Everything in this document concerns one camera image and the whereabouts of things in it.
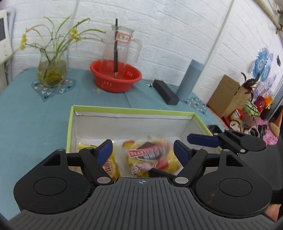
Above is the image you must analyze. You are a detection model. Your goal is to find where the yellow red label snack bag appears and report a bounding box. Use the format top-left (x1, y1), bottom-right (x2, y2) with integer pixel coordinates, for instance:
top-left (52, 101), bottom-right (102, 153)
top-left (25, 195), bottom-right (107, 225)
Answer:
top-left (122, 139), bottom-right (181, 177)

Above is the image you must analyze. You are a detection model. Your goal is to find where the green cardboard box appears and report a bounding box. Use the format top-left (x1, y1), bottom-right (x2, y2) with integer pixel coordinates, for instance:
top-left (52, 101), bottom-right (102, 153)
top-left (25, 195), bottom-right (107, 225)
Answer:
top-left (66, 105), bottom-right (223, 177)

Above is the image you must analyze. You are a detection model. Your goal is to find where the brown cardboard box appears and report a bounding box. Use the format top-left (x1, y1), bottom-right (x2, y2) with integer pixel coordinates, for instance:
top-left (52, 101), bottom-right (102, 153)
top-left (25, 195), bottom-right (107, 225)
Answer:
top-left (207, 75), bottom-right (251, 118)

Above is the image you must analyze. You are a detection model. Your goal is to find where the grey cylindrical bottle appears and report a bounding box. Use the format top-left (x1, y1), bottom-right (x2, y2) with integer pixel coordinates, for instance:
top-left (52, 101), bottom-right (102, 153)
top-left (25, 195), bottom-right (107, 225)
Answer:
top-left (176, 59), bottom-right (204, 102)

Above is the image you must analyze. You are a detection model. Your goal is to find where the black rectangular case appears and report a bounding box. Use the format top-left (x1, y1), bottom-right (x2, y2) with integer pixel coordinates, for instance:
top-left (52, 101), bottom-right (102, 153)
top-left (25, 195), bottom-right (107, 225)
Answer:
top-left (152, 80), bottom-right (179, 105)

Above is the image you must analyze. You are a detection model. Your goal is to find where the dark red plant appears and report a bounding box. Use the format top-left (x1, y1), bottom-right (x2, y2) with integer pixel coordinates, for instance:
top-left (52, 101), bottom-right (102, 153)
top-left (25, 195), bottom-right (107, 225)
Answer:
top-left (241, 72), bottom-right (260, 102)

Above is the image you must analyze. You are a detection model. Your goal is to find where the blue paper fan decoration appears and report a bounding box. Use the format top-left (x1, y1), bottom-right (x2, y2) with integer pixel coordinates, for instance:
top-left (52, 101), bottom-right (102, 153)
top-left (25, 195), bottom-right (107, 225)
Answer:
top-left (251, 48), bottom-right (273, 82)

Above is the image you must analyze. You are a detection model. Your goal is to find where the red plastic basket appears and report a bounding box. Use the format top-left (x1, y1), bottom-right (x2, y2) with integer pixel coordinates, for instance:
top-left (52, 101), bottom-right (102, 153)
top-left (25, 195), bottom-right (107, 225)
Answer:
top-left (90, 60), bottom-right (142, 93)

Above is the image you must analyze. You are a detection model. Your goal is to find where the glass vase with plant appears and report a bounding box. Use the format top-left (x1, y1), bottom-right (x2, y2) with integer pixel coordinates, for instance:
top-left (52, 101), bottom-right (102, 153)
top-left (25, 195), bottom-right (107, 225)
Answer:
top-left (12, 15), bottom-right (105, 87)

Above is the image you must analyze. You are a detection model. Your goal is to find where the black stirring stick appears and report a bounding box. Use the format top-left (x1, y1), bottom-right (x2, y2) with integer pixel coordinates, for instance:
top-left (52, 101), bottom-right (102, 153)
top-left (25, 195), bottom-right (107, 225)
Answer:
top-left (114, 18), bottom-right (118, 78)

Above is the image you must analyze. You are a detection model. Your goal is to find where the glass pitcher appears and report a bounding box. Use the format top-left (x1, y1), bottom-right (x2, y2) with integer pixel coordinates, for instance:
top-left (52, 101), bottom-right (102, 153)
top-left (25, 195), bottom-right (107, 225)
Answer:
top-left (101, 25), bottom-right (142, 64)

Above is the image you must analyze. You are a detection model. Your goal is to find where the white water dispenser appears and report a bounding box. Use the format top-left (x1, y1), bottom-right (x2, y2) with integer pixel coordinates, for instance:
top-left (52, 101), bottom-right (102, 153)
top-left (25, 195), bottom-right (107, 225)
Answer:
top-left (0, 7), bottom-right (15, 93)

